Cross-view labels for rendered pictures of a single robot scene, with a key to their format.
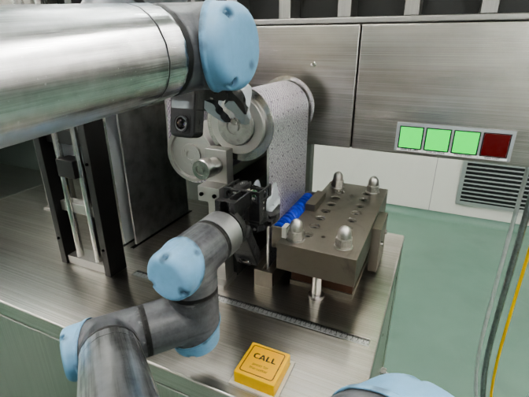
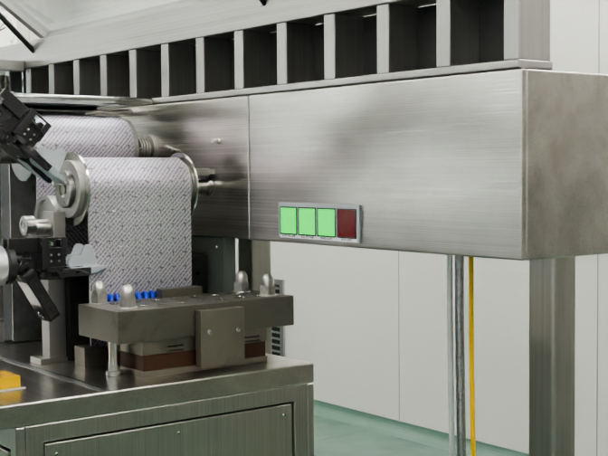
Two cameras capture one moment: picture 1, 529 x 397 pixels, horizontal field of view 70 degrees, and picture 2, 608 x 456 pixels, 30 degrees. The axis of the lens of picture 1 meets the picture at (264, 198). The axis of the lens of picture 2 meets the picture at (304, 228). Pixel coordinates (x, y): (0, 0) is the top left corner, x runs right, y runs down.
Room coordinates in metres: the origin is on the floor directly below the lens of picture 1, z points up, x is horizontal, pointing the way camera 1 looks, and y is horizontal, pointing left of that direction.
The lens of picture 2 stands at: (-1.05, -1.43, 1.29)
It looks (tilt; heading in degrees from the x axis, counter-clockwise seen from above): 3 degrees down; 28
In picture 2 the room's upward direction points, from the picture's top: straight up
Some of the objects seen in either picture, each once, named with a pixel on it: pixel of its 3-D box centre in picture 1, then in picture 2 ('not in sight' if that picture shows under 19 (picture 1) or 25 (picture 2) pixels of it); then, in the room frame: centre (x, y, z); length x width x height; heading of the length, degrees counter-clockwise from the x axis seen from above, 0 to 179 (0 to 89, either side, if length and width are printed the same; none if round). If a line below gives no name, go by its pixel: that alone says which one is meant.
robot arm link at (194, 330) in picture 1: (184, 318); not in sight; (0.46, 0.12, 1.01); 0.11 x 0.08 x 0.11; 117
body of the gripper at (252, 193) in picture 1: (241, 213); (33, 260); (0.62, 0.04, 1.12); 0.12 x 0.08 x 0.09; 155
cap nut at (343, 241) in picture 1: (344, 236); (128, 296); (0.65, -0.15, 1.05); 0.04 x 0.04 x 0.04
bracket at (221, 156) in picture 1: (217, 220); (46, 287); (0.72, 0.10, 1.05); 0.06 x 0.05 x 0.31; 155
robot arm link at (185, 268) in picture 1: (190, 261); not in sight; (0.47, 0.11, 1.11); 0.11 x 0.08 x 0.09; 155
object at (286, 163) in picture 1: (288, 177); (141, 256); (0.83, -0.06, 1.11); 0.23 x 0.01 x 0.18; 155
